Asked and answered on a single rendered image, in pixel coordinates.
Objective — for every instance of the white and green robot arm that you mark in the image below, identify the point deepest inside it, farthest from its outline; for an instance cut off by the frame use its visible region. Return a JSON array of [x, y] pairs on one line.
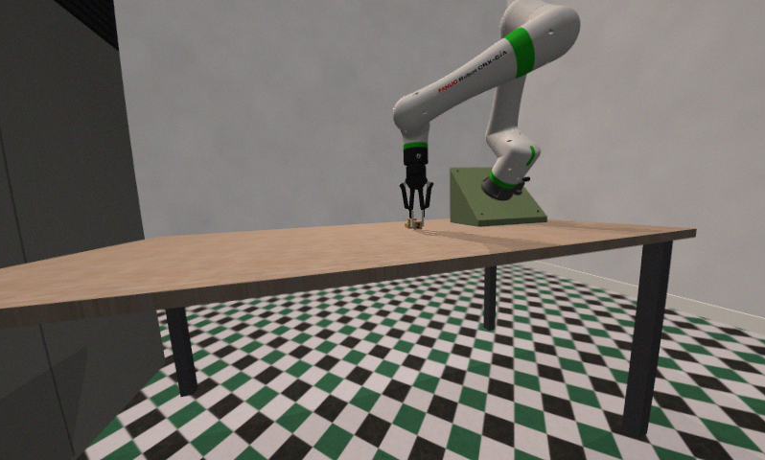
[[532, 33]]

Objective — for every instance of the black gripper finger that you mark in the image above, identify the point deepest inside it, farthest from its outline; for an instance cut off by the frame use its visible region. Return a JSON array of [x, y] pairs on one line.
[[411, 200], [424, 205]]

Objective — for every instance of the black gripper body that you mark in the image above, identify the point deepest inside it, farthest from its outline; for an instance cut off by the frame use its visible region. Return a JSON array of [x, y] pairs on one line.
[[417, 173]]

